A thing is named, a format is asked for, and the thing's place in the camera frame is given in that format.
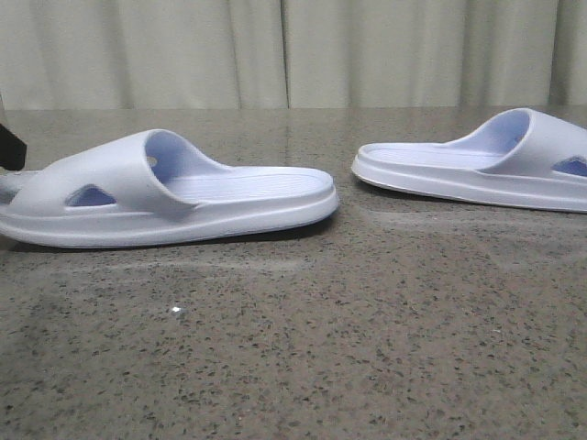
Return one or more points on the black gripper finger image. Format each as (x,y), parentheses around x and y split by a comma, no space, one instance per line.
(13,150)

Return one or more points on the light blue slipper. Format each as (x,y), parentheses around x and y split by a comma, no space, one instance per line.
(155,188)
(520,157)

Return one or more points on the beige pleated curtain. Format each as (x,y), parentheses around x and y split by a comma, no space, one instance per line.
(276,54)

